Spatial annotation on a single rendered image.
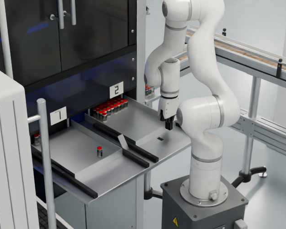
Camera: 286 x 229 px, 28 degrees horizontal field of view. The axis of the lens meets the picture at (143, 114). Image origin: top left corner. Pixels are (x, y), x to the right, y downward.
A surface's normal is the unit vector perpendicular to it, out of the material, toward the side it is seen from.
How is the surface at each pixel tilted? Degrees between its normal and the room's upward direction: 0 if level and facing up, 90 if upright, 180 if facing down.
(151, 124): 0
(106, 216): 90
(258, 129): 90
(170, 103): 89
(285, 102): 90
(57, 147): 0
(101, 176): 0
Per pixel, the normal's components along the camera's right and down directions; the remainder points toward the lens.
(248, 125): -0.70, 0.35
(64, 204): 0.71, 0.36
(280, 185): 0.01, -0.86
